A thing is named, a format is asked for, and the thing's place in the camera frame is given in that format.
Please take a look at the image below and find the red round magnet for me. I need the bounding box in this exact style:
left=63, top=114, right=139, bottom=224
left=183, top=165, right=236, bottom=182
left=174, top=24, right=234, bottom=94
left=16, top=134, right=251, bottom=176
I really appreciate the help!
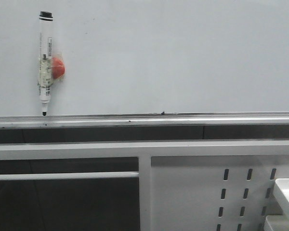
left=52, top=57, right=65, bottom=80

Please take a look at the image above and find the white black whiteboard marker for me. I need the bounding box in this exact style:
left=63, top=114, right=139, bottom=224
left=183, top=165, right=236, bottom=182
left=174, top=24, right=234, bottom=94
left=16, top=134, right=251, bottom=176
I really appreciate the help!
left=38, top=11, right=53, bottom=116

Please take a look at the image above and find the white whiteboard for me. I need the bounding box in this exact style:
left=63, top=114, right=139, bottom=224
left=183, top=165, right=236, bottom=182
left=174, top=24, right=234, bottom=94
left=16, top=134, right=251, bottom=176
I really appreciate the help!
left=0, top=0, right=289, bottom=124

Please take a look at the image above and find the white perforated pegboard panel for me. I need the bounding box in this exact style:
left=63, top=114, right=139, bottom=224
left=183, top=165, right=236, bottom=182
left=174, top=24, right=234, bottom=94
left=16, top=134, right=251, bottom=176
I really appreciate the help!
left=151, top=155, right=289, bottom=231

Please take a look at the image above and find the white plastic marker tray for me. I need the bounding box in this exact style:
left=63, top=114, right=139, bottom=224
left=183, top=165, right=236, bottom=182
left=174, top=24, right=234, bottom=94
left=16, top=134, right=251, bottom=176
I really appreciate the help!
left=273, top=179, right=289, bottom=221

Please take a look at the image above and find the lower white plastic tray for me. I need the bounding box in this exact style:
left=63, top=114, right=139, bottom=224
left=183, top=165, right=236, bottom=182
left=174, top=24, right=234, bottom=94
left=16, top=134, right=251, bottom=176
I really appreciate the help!
left=263, top=215, right=288, bottom=231

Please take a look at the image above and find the white metal stand frame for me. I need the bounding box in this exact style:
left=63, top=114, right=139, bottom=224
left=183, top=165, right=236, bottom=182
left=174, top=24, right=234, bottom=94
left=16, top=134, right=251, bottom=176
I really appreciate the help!
left=0, top=141, right=289, bottom=231

